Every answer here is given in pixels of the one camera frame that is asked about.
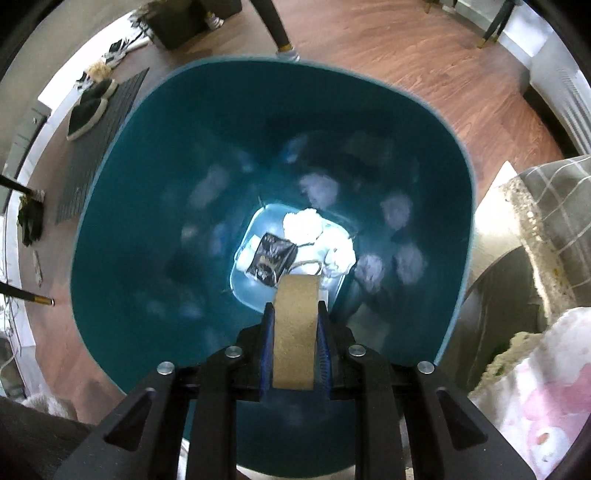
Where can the teal trash bin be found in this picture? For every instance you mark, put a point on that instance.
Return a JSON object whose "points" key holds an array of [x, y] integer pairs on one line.
{"points": [[161, 207]]}

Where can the dark cloth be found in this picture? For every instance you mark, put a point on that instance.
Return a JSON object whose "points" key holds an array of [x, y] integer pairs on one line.
{"points": [[31, 221]]}

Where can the white paper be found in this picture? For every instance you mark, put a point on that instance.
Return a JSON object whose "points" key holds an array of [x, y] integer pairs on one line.
{"points": [[341, 254], [302, 226]]}

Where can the black furniture leg gold tip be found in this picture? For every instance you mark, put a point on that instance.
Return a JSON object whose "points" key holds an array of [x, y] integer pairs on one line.
{"points": [[27, 295], [494, 23], [18, 184], [274, 25]]}

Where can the pink printed tablecloth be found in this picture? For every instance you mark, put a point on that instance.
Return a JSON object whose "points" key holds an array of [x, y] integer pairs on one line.
{"points": [[531, 406]]}

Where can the grey plaid cloth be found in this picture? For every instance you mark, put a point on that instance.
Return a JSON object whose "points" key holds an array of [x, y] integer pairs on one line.
{"points": [[563, 207]]}

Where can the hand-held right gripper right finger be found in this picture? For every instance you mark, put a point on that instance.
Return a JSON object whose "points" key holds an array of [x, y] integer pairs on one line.
{"points": [[323, 355]]}

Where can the dark green fur-trimmed slipper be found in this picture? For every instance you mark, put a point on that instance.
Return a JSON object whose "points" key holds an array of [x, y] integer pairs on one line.
{"points": [[99, 88], [87, 117]]}

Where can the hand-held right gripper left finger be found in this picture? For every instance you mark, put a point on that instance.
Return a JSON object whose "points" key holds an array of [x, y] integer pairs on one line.
{"points": [[267, 355]]}

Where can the small black packet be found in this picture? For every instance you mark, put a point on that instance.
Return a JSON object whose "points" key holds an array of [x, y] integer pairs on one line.
{"points": [[271, 258]]}

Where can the dark box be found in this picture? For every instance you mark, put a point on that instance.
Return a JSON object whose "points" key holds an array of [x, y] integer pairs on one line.
{"points": [[189, 21]]}

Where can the dark ribbed floor mat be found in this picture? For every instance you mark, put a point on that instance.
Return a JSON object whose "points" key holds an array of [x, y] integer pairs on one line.
{"points": [[92, 157]]}

